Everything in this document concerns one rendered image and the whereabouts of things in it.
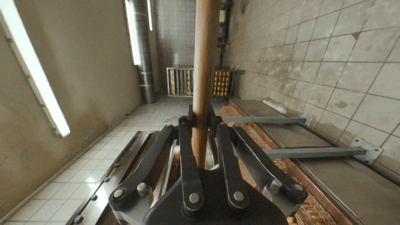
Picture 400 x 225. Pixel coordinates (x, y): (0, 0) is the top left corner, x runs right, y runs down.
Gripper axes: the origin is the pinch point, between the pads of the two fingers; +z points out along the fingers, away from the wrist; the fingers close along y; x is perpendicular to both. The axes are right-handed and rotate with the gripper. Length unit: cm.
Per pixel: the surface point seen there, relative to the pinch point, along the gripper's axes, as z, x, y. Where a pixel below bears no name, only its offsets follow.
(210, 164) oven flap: 80, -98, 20
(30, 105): 78, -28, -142
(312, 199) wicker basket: 12, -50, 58
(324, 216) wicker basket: 5, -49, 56
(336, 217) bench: 4, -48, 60
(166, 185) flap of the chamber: 46, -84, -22
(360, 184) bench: 15, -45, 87
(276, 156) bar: 33, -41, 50
